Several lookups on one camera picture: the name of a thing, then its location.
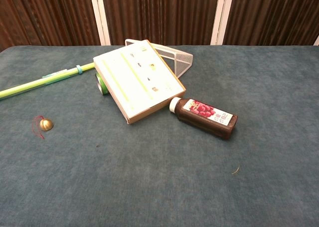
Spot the small gold ball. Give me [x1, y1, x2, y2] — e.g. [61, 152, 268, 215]
[31, 115, 54, 139]

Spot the white flat cardboard box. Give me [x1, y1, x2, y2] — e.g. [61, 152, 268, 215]
[93, 39, 186, 125]

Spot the brown juice bottle white cap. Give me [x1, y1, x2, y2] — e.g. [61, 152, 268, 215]
[169, 97, 238, 140]

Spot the green tape roll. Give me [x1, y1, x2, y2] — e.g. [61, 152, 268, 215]
[94, 72, 110, 96]

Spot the teal felt table mat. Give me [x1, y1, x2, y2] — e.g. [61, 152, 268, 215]
[0, 44, 319, 227]

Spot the brown pleated screen panel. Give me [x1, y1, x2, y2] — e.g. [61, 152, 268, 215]
[101, 0, 220, 46]
[223, 0, 319, 46]
[0, 0, 102, 52]

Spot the green blue toy water pump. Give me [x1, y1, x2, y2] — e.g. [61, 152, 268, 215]
[0, 62, 96, 100]

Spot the white wire mesh rack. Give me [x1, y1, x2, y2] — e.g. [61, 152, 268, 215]
[124, 38, 194, 79]

